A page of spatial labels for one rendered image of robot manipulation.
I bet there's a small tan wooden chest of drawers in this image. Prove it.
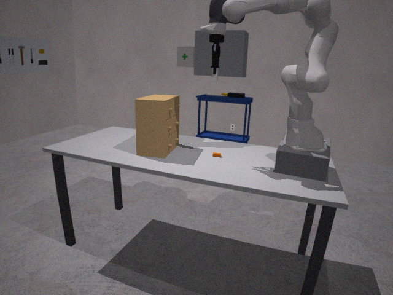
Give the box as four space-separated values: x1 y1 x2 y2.
135 95 180 158

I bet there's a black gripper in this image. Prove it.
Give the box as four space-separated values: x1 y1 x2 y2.
209 34 224 81

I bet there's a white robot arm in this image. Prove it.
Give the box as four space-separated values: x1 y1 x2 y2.
200 0 339 152

